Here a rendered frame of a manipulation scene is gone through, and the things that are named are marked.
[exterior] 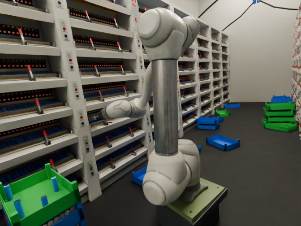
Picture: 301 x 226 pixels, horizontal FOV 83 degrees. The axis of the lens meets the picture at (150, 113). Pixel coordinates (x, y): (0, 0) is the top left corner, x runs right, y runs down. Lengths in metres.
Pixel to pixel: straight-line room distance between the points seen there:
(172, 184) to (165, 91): 0.35
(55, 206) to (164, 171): 0.39
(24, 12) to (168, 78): 0.87
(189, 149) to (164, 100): 0.32
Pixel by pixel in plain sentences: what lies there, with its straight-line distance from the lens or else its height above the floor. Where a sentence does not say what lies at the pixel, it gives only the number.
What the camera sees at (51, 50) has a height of 1.05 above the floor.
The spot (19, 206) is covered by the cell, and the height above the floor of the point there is 0.45.
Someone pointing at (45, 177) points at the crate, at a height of 0.42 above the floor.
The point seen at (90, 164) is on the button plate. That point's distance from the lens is 1.35.
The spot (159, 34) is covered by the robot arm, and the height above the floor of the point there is 0.96.
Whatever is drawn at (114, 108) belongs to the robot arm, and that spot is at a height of 0.68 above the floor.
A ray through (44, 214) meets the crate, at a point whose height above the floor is 0.43.
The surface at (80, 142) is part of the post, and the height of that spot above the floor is 0.46.
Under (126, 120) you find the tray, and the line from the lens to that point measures 1.52.
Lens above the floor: 0.82
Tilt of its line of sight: 11 degrees down
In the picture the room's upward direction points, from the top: 6 degrees counter-clockwise
